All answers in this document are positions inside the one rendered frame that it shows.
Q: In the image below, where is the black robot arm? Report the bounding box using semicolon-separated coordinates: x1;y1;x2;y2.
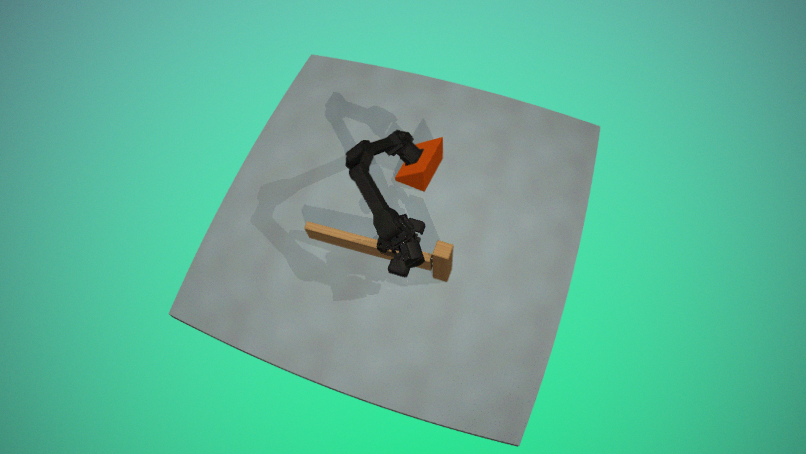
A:
345;129;425;268

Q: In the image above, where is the wooden side rail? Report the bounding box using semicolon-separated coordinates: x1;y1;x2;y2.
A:
304;221;433;271

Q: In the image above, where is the wooden post with slot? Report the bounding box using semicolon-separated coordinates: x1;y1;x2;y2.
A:
432;240;454;282

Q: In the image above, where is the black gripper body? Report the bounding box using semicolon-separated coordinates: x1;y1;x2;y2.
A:
388;218;425;278

